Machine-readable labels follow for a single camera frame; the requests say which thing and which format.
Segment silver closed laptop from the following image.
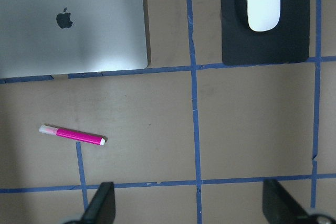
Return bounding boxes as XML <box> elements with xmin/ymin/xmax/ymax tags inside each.
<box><xmin>1</xmin><ymin>0</ymin><xmax>149</xmax><ymax>79</ymax></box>

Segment black mousepad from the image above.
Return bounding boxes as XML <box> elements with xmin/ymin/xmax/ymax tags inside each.
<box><xmin>220</xmin><ymin>0</ymin><xmax>310</xmax><ymax>66</ymax></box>

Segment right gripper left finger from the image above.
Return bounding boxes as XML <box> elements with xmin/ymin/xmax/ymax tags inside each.
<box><xmin>80</xmin><ymin>182</ymin><xmax>116</xmax><ymax>224</ymax></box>

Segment white computer mouse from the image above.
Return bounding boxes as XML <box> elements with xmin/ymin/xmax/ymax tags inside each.
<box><xmin>246</xmin><ymin>0</ymin><xmax>281</xmax><ymax>32</ymax></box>

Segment pink marker pen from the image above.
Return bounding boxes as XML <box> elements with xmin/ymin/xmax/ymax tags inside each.
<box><xmin>39</xmin><ymin>125</ymin><xmax>106</xmax><ymax>146</ymax></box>

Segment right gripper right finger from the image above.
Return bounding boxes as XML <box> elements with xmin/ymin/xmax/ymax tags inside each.
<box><xmin>262</xmin><ymin>179</ymin><xmax>309</xmax><ymax>223</ymax></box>

